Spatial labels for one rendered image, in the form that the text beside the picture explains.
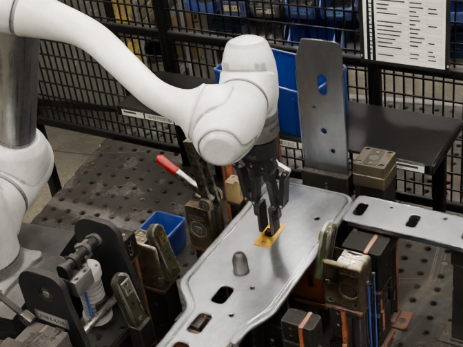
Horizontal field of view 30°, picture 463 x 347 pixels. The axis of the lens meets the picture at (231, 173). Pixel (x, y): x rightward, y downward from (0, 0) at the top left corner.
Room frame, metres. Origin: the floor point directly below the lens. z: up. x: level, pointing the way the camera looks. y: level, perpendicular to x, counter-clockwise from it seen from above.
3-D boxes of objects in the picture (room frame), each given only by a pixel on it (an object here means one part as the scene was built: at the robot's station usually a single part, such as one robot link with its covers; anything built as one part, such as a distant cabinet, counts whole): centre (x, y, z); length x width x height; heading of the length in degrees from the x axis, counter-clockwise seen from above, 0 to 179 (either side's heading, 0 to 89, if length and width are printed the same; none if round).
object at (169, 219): (1.86, 0.21, 0.74); 0.11 x 0.10 x 0.09; 145
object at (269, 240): (1.47, -0.06, 1.01); 0.08 x 0.04 x 0.01; 146
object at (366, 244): (1.43, -0.26, 0.84); 0.11 x 0.10 x 0.28; 55
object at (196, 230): (1.57, 0.07, 0.88); 0.07 x 0.06 x 0.35; 55
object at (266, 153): (1.48, -0.06, 1.20); 0.08 x 0.07 x 0.09; 56
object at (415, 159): (1.94, -0.14, 1.02); 0.90 x 0.22 x 0.03; 55
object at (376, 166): (1.63, -0.32, 0.88); 0.08 x 0.08 x 0.36; 55
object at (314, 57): (1.69, -0.22, 1.17); 0.12 x 0.01 x 0.34; 55
